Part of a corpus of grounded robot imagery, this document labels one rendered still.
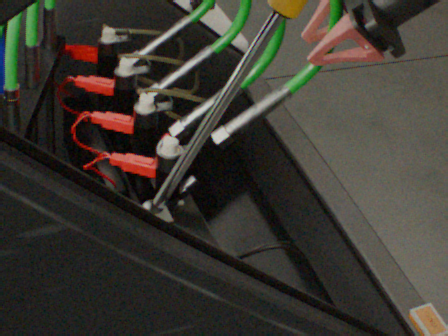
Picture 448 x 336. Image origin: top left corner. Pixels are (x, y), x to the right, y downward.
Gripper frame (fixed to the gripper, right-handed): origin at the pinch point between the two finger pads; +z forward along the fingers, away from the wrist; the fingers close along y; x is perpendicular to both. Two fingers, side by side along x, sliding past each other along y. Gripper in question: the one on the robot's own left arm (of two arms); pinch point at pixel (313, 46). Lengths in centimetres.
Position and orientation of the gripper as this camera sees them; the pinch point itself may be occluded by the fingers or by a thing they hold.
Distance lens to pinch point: 98.7
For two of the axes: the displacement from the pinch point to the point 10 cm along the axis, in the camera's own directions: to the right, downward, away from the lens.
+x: 6.4, 4.2, 6.5
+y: 1.1, 7.8, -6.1
